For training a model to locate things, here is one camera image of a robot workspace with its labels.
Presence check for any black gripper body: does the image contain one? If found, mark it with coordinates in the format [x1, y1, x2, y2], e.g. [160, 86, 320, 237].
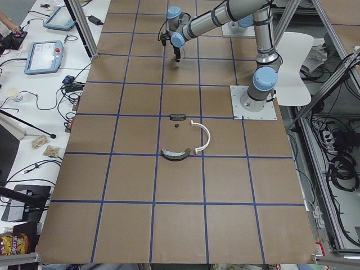
[160, 31, 181, 58]

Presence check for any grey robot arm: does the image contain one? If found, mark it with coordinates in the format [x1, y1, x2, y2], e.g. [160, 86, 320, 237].
[157, 1, 282, 113]

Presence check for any black brake pad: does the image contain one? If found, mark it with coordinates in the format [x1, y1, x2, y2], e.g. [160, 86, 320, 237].
[169, 114, 186, 122]

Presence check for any white curved plastic part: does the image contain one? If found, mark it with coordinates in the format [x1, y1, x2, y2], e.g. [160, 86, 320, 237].
[190, 120, 212, 155]

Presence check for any black power adapter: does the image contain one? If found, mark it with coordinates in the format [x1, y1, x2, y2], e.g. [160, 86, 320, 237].
[88, 15, 104, 25]

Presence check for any green brake shoe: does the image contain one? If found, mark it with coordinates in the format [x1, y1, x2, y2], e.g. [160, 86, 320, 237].
[161, 148, 191, 161]

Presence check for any blue teach pendant far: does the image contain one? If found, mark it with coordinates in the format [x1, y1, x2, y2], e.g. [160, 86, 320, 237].
[43, 6, 74, 32]

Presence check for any blue teach pendant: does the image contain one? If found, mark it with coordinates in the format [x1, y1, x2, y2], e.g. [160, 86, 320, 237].
[43, 6, 74, 32]
[24, 40, 64, 75]

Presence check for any white plastic chair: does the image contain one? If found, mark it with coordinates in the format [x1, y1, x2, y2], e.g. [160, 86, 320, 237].
[274, 32, 314, 106]

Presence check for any blue teach pendant near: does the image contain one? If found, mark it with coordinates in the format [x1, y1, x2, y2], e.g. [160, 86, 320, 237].
[24, 40, 64, 75]

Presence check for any white tape roll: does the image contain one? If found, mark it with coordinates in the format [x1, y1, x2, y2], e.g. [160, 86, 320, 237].
[6, 87, 24, 102]

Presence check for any orange snack bag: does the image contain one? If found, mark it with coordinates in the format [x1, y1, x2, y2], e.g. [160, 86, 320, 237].
[1, 233, 29, 256]

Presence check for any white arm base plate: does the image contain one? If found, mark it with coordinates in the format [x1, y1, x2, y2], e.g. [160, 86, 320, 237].
[222, 21, 255, 39]
[230, 85, 277, 120]

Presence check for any aluminium frame post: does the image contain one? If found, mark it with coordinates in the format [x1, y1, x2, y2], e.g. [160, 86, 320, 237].
[64, 0, 98, 59]

